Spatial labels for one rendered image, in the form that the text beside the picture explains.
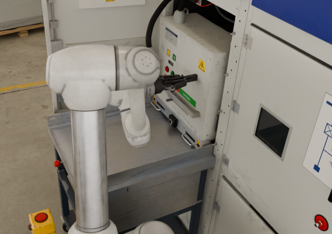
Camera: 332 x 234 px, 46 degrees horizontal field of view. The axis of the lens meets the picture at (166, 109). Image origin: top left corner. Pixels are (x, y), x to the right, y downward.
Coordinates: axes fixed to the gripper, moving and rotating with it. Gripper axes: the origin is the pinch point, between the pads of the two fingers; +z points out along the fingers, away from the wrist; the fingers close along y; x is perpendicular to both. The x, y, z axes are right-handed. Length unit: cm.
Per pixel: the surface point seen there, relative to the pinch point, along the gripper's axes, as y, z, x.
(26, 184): -96, -70, -122
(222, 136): 18.9, 8.7, -23.9
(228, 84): 17.5, 8.8, 4.1
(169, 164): 13.8, -16.1, -36.2
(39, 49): -326, -4, -122
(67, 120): -42, -48, -37
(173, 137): -6.5, -2.3, -38.3
